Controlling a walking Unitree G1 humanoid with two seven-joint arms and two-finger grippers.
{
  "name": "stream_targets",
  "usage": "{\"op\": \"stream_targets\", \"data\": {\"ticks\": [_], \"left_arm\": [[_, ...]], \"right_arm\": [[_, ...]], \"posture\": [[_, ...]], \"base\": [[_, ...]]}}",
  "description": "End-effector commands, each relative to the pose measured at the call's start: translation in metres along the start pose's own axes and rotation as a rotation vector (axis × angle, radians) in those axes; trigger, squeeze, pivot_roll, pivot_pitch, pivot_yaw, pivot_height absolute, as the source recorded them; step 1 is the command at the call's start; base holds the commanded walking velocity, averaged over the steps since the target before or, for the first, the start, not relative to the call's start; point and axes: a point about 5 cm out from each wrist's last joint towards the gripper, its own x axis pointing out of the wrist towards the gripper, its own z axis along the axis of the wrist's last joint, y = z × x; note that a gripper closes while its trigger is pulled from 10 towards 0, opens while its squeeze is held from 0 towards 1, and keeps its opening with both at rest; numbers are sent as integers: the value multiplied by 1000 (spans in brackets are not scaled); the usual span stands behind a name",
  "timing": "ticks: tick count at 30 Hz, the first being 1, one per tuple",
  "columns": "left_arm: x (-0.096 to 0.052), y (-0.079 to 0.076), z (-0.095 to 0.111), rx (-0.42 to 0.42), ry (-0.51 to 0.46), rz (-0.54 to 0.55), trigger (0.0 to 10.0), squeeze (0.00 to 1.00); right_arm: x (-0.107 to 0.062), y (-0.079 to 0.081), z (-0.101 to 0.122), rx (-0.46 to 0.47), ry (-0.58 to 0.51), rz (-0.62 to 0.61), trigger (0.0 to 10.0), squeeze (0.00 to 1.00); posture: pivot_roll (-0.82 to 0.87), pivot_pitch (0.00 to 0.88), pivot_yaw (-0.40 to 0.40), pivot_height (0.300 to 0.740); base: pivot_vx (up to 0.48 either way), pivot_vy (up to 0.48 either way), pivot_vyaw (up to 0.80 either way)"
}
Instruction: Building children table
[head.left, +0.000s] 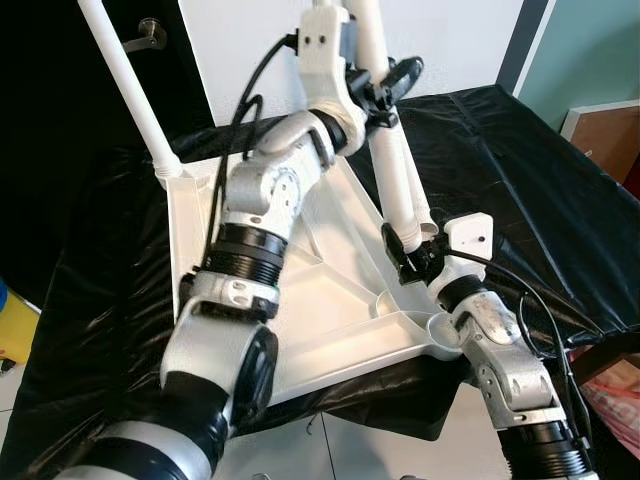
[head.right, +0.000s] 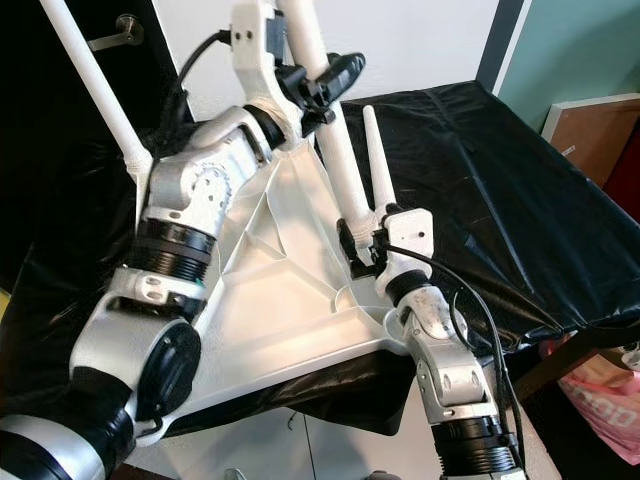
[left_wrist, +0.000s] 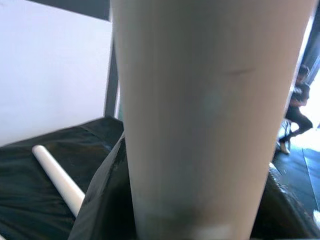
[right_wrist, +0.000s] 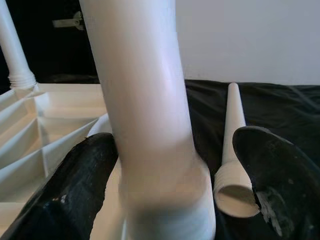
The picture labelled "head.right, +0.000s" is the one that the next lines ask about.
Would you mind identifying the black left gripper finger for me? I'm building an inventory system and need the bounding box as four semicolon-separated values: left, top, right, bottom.
315;52;366;101

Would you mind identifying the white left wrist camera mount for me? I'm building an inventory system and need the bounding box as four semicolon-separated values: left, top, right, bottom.
230;0;299;151

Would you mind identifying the white framed brown board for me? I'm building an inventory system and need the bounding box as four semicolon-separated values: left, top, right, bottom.
540;95;640;186

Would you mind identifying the silver door lever handle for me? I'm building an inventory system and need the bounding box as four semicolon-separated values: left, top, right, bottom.
88;14;144;51

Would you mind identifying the white plastic table top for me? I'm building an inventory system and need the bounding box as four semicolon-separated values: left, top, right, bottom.
135;140;421;446

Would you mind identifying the white plastic table leg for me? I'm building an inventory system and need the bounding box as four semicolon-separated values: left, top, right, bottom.
40;0;156;186
275;0;376;266
363;103;398;226

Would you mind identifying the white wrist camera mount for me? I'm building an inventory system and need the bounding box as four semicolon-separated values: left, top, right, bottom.
230;0;299;151
375;208;434;301

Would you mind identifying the black plastic table cover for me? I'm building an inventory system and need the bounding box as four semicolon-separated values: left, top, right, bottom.
0;82;640;480

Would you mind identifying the pink clear plastic bag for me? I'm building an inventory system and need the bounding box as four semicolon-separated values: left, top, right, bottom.
545;335;640;466

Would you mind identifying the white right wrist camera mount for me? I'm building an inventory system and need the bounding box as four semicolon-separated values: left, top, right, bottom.
375;208;434;301

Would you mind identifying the dark grey wall trim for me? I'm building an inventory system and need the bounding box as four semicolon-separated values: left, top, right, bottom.
475;0;531;93

